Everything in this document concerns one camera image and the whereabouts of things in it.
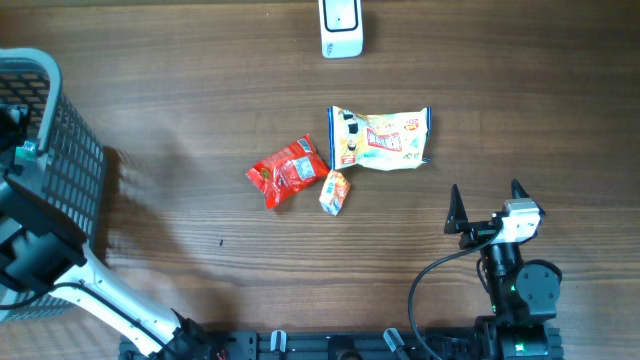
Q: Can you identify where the beige wet wipes pack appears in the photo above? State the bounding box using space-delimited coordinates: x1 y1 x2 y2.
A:
327 106 432 171

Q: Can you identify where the orange tissue pack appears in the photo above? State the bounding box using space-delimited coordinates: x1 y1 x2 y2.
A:
319 170 351 216

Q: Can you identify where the red snack bag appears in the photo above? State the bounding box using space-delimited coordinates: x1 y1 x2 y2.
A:
246 134 329 209

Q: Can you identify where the teal tissue pack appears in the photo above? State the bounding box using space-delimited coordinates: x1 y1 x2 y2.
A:
14 140 38 166

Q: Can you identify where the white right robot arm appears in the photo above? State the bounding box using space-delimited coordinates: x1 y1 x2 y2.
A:
444 180 564 360

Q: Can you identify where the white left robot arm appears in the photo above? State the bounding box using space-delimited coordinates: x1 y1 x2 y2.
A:
1 175 214 359

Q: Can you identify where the white barcode scanner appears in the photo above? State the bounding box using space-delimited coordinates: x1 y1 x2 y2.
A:
318 0 364 59

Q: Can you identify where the grey plastic shopping basket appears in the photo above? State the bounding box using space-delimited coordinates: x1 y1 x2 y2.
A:
1 48 107 323

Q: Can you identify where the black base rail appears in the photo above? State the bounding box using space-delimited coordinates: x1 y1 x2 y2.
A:
118 327 565 360

